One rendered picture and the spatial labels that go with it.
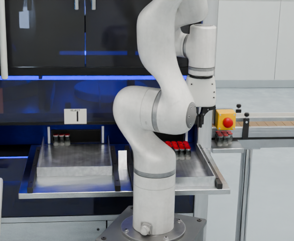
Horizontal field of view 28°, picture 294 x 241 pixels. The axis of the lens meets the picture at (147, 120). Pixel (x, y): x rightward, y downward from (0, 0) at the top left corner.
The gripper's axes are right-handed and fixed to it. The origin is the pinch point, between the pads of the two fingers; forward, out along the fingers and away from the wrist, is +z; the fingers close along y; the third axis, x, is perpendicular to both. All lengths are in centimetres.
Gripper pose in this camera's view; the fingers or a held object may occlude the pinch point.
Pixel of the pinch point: (198, 120)
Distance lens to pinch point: 198.7
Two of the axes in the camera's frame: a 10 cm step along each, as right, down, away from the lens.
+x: 1.0, 2.9, -9.5
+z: -0.2, 9.6, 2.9
